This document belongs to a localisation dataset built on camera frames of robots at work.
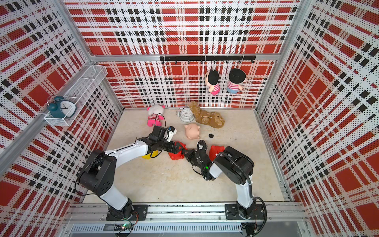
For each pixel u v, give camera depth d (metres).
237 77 0.93
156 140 0.72
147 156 0.77
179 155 0.87
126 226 0.70
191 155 0.82
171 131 0.84
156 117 1.08
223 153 0.88
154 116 1.08
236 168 0.49
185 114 1.12
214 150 0.88
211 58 0.89
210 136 1.05
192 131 0.98
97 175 0.46
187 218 0.73
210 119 1.03
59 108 0.62
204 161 0.71
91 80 0.88
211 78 0.95
